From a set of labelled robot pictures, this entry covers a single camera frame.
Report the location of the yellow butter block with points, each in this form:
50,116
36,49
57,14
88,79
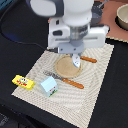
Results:
23,82

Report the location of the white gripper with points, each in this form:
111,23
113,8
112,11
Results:
64,39

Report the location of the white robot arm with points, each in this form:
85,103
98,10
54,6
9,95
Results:
74,13

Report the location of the round wooden plate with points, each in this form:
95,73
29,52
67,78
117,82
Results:
65,68

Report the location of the light blue milk carton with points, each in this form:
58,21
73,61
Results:
49,86

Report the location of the dark grey saucepan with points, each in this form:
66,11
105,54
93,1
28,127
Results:
97,12

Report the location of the beige bowl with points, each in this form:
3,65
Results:
122,14

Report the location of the knife with wooden handle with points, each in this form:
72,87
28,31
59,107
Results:
88,59

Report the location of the fork with wooden handle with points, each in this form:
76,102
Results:
66,80

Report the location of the beige woven placemat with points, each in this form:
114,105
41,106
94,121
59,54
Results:
69,103

